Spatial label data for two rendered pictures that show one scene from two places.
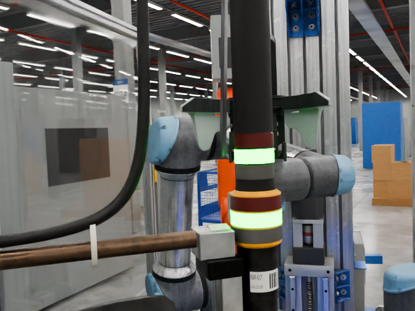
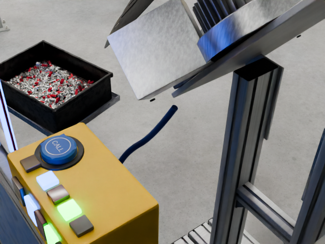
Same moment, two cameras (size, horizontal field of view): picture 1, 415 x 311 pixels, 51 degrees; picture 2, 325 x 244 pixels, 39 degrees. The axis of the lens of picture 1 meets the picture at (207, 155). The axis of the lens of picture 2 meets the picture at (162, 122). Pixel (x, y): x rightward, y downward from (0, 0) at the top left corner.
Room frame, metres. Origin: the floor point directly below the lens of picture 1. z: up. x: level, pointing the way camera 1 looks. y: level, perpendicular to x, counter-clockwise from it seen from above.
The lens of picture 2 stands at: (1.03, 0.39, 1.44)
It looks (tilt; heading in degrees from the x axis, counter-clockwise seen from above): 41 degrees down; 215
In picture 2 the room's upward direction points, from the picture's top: 1 degrees clockwise
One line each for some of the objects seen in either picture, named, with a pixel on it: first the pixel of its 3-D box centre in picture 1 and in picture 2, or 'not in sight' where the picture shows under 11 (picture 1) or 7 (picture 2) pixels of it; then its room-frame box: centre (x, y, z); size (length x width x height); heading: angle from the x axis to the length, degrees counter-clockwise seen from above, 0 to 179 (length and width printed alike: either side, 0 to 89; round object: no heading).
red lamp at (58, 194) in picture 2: not in sight; (58, 194); (0.84, 0.13, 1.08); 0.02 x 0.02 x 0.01; 72
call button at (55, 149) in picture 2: not in sight; (58, 150); (0.79, 0.09, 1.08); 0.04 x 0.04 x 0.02
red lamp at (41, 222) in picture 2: not in sight; (42, 225); (0.86, 0.13, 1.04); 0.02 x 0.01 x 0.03; 72
